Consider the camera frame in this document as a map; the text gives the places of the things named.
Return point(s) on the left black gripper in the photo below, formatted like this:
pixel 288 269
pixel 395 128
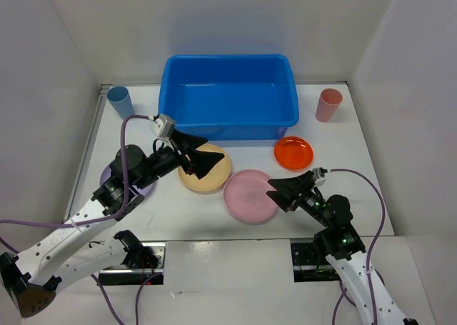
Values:
pixel 201 161

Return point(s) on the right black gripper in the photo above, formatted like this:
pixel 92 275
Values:
pixel 286 196

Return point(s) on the yellow plastic plate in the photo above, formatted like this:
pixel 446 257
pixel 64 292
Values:
pixel 214 179

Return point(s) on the pink plastic plate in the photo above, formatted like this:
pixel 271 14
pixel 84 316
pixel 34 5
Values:
pixel 246 199

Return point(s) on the purple plastic plate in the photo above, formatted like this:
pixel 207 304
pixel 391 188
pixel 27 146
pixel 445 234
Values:
pixel 106 174

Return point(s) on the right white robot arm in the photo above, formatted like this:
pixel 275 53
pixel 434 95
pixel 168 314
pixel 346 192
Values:
pixel 340 245

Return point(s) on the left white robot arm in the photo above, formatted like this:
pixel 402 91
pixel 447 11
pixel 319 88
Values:
pixel 34 277

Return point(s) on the blue plastic bin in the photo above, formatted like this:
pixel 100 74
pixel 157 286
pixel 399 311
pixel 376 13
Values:
pixel 230 97

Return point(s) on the orange plastic plate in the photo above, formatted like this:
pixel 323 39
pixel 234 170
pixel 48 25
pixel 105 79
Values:
pixel 293 153

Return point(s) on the blue plastic cup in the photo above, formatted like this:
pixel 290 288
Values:
pixel 119 97

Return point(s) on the pink plastic cup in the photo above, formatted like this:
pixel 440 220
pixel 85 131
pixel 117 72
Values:
pixel 328 102

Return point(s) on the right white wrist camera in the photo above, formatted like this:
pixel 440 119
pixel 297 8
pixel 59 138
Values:
pixel 319 175

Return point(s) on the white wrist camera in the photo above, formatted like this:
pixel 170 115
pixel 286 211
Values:
pixel 162 126
pixel 319 175

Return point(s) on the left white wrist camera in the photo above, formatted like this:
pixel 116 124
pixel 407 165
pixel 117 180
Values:
pixel 162 126

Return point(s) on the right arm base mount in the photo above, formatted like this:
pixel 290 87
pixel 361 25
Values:
pixel 309 265

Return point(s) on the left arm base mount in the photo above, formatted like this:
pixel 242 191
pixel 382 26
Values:
pixel 139 272

